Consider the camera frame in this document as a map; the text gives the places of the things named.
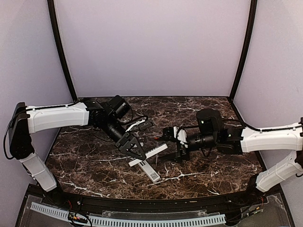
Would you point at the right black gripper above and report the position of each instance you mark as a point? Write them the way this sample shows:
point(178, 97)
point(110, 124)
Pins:
point(177, 157)

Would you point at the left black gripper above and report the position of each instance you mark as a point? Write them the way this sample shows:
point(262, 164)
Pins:
point(125, 145)

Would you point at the small white remote control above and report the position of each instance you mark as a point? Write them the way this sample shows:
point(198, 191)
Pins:
point(150, 153)

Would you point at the long white remote control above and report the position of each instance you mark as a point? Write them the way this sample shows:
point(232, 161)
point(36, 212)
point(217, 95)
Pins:
point(150, 172)

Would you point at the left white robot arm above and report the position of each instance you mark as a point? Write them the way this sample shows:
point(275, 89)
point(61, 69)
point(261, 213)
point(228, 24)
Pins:
point(27, 120)

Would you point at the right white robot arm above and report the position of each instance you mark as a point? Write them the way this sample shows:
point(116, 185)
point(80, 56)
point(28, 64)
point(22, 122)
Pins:
point(239, 140)

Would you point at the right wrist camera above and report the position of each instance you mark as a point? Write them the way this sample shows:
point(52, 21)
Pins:
point(174, 134)

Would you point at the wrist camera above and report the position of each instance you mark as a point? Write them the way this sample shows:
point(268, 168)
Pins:
point(140, 126)
point(174, 134)

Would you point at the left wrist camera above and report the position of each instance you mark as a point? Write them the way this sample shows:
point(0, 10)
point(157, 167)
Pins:
point(140, 126)

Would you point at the black front table rail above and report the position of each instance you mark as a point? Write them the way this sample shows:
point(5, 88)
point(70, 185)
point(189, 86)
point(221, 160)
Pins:
point(230, 203)

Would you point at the white slotted cable duct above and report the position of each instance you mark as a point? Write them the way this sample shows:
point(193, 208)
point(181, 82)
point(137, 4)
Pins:
point(128, 219)

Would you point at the left black frame post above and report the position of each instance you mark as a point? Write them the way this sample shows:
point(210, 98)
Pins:
point(59, 47)

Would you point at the black frame post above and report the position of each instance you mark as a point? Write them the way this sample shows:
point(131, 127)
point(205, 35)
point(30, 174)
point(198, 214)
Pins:
point(59, 47)
point(245, 49)

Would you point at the right black frame post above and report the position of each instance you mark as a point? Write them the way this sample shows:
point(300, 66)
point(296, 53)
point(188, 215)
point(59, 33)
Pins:
point(245, 49)

